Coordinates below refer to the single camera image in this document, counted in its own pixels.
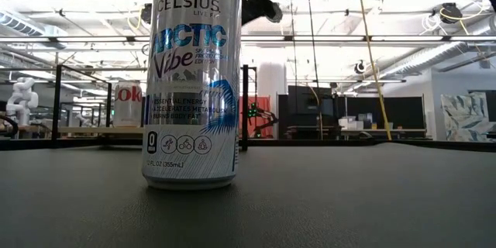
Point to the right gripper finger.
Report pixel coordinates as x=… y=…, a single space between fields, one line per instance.
x=253 y=7

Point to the Celsius Arctic Vibe can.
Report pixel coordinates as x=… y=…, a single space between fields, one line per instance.
x=193 y=85

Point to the silver Diet Coke can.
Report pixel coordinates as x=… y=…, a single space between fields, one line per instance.
x=128 y=104

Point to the black background robot arm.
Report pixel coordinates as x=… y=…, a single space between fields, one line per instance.
x=267 y=118

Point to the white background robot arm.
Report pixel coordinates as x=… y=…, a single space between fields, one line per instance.
x=23 y=97

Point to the white round column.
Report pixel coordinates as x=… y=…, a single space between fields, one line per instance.
x=271 y=81

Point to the black monitor screen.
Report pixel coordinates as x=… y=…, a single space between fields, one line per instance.
x=310 y=104

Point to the small black ceiling reel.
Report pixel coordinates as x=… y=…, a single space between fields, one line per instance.
x=360 y=67

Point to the black partition panel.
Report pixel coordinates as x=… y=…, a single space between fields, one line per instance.
x=391 y=112

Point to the wooden background workbench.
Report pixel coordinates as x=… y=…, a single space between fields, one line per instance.
x=407 y=130

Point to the black table mat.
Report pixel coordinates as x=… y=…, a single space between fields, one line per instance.
x=310 y=201

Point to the marbled patterned panel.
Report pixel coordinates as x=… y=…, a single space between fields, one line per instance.
x=465 y=116

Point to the silver ventilation duct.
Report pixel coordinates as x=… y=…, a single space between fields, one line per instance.
x=23 y=25

